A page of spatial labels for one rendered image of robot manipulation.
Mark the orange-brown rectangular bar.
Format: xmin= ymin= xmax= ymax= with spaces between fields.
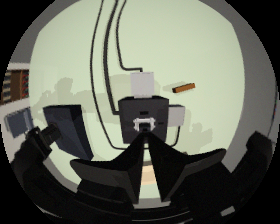
xmin=171 ymin=83 xmax=195 ymax=93

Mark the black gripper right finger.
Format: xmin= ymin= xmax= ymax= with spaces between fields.
xmin=147 ymin=132 xmax=227 ymax=203

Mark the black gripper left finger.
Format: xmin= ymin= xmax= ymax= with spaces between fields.
xmin=70 ymin=132 xmax=145 ymax=204

